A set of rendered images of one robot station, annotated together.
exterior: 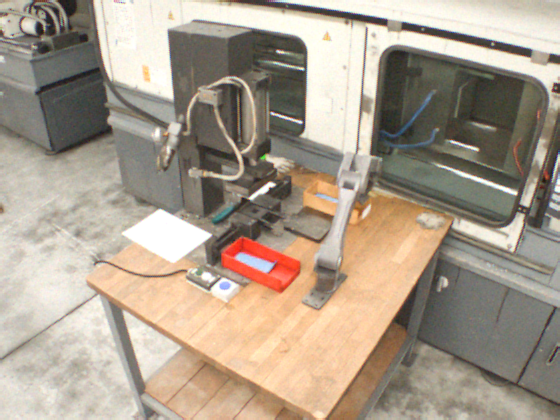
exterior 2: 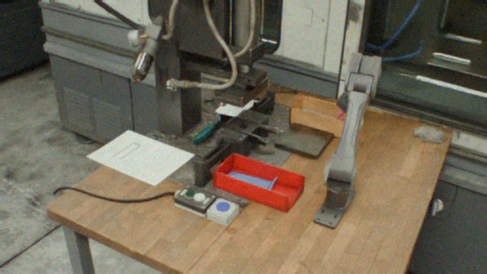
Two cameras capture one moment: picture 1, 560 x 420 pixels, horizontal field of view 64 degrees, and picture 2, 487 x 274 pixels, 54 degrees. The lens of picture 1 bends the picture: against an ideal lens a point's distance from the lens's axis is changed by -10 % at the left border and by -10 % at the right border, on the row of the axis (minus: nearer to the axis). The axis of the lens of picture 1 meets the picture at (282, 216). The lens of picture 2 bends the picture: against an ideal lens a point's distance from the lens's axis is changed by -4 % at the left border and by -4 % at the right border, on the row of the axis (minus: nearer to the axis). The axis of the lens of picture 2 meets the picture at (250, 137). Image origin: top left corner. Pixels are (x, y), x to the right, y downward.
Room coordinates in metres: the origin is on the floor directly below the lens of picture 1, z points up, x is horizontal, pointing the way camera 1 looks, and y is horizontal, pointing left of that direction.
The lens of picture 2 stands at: (0.08, 0.23, 1.82)
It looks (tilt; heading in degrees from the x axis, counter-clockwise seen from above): 31 degrees down; 354
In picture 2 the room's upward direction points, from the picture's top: 2 degrees clockwise
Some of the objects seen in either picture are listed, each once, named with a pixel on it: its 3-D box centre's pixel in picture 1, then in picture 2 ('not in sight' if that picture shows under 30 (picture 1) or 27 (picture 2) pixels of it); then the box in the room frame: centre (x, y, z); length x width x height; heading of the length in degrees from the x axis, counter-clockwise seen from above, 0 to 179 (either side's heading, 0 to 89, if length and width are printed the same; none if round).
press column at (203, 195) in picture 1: (197, 123); (176, 28); (1.69, 0.32, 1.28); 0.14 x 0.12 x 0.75; 147
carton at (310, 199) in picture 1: (336, 202); (326, 117); (1.68, -0.22, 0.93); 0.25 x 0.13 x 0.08; 57
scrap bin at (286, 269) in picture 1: (260, 263); (259, 181); (1.29, 0.07, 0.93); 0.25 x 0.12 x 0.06; 57
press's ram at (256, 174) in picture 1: (235, 149); (224, 55); (1.57, 0.17, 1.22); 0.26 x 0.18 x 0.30; 57
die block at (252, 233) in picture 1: (255, 218); (243, 135); (1.55, 0.10, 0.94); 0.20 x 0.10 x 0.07; 147
